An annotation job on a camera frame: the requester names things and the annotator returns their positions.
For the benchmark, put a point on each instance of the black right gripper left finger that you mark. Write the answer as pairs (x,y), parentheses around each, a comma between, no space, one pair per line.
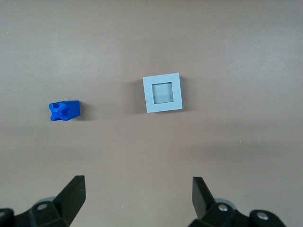
(68,201)

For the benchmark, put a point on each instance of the blue plastic insert part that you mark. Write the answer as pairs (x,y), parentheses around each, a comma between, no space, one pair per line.
(71,111)

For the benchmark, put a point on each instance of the brown table cover mat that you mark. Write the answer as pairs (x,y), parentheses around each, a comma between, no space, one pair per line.
(151,35)

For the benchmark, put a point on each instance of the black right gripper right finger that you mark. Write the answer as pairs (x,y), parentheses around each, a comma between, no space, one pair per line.
(203,203)

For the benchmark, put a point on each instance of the gray square hollow base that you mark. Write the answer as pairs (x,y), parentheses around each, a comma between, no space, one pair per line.
(148,94)

